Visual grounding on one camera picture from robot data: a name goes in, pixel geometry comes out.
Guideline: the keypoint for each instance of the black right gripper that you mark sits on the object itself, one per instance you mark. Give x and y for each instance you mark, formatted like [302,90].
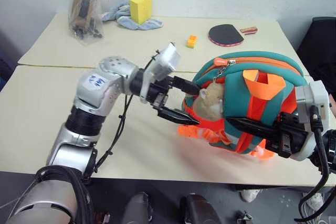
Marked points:
[291,137]

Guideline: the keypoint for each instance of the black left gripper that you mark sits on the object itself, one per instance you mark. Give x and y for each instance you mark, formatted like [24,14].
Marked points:
[158,94]

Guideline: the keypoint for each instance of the orange and teal backpack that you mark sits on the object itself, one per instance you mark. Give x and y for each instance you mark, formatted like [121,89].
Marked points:
[244,98]

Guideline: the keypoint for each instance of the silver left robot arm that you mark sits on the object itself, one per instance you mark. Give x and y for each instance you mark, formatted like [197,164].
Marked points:
[89,95]

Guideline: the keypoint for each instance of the yellow box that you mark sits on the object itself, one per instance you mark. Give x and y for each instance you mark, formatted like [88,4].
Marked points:
[140,7]

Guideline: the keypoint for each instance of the yellow orange toy brick stack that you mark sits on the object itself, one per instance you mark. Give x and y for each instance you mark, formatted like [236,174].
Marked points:
[191,42]

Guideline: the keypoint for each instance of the black table tennis paddle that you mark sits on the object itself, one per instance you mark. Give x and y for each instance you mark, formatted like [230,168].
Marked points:
[225,35]

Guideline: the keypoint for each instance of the light blue towel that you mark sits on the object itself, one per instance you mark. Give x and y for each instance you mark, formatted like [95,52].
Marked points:
[131,22]

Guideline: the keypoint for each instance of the dark rounded shape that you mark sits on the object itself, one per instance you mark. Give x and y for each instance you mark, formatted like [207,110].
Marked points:
[198,211]
[137,209]

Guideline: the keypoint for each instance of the black chair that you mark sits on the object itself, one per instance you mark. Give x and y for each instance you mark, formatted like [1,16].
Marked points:
[320,51]

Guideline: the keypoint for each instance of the clear plastic bag with parts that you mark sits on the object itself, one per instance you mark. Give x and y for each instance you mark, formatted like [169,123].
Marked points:
[84,14]

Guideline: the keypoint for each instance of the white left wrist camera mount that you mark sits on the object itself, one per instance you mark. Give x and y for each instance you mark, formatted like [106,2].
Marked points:
[164,62]

